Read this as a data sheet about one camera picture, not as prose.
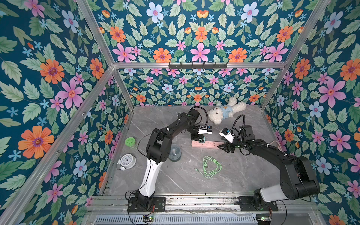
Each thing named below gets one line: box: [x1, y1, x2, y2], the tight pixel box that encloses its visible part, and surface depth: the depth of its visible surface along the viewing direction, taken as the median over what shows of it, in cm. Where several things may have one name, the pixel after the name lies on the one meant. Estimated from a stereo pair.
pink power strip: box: [191, 140, 225, 149], surface depth 96 cm
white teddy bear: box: [207, 96, 247, 125], surface depth 108 cm
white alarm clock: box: [116, 153, 137, 172], surface depth 88 cm
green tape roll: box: [124, 136, 136, 147], surface depth 95 cm
